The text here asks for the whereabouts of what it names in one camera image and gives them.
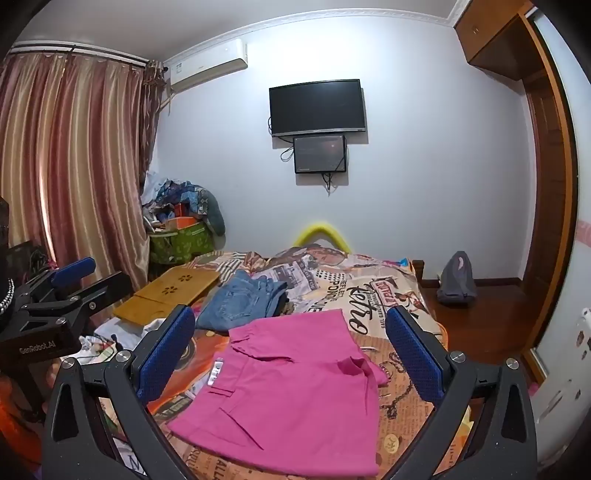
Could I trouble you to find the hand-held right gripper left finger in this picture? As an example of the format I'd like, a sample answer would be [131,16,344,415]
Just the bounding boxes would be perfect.
[41,305,197,480]

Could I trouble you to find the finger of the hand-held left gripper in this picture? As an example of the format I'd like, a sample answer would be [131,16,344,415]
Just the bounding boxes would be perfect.
[18,271,134,330]
[18,257,98,298]

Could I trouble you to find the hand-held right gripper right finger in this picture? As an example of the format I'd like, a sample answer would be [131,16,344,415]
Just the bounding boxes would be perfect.
[385,305,539,480]

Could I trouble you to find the pink pants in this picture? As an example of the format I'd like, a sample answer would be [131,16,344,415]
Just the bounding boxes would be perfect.
[166,308,389,477]

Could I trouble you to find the white plastic bag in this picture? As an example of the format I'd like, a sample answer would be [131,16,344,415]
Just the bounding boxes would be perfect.
[74,318,162,367]

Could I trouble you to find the wooden lap desk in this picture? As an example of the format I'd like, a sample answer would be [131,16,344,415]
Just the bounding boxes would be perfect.
[113,267,221,324]

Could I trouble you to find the printed blanket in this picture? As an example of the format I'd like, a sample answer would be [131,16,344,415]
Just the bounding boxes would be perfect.
[92,247,451,480]

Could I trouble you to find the blue jeans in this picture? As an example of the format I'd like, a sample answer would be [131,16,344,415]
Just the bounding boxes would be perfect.
[196,269,289,332]

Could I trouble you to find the grey backpack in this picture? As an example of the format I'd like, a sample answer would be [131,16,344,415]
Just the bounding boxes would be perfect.
[436,251,478,305]

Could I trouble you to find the green patterned bag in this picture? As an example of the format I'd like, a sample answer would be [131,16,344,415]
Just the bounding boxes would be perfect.
[148,222,215,265]

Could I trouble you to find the striped pink curtain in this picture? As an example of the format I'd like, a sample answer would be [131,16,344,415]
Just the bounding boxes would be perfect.
[0,51,164,287]

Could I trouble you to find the pile of mixed clutter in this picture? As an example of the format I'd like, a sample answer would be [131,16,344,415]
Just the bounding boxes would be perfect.
[141,171,218,234]

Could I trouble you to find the grey cushion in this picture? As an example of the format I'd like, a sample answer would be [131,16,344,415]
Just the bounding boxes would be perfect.
[202,187,227,236]

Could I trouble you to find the yellow foam pad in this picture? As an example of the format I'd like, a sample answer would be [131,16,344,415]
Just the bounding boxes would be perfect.
[295,223,352,254]

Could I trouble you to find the white door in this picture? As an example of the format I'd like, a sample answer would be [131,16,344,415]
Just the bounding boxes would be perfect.
[531,9,591,462]

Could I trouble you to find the wooden door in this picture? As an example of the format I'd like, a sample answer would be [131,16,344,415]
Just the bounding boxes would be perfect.
[522,9,579,352]

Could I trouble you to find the curtain rod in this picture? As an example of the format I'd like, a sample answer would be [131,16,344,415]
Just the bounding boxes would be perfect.
[9,41,162,66]

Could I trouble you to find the white air conditioner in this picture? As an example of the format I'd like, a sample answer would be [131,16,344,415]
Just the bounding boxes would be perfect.
[164,39,247,93]

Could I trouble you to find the wooden overhead cabinet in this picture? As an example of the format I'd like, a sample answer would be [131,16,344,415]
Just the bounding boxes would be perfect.
[454,0,546,82]

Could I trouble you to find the dark object with metal chain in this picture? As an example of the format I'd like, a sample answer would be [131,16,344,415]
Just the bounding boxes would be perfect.
[0,198,16,330]

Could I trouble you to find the small black wall monitor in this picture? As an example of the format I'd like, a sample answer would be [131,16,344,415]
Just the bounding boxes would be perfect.
[294,135,348,174]

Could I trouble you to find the black wall television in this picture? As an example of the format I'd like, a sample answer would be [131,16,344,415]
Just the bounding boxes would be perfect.
[269,79,368,138]

